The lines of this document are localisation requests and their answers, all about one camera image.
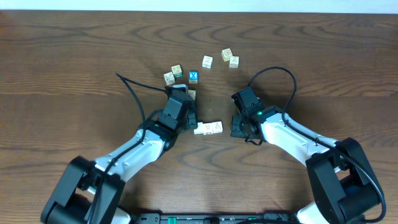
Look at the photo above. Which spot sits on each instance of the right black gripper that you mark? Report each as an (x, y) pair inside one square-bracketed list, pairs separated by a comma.
[(236, 129)]

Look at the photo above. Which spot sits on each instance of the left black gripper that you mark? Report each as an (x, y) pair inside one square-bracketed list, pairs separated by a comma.
[(194, 112)]

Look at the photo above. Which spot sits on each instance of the yellow edged white block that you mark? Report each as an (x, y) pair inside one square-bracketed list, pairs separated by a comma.
[(207, 128)]

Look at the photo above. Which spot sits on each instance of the red edged grape block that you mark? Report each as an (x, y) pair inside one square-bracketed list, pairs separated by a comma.
[(217, 127)]

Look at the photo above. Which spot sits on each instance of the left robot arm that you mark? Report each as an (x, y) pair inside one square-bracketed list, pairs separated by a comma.
[(90, 191)]

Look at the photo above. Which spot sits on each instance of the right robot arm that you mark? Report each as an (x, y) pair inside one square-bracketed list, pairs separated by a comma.
[(344, 185)]

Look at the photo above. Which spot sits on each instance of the white block red drawing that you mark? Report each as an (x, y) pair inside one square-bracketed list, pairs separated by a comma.
[(169, 78)]

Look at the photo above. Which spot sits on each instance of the blue X letter block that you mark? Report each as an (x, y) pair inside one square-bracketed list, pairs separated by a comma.
[(193, 77)]

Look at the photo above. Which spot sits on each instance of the green edged picture block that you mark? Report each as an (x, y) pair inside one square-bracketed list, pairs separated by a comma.
[(177, 71)]

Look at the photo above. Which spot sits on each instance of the yellow picture block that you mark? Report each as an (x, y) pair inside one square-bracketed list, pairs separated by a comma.
[(226, 54)]

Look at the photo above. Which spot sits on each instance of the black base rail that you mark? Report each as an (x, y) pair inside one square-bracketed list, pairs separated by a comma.
[(217, 218)]

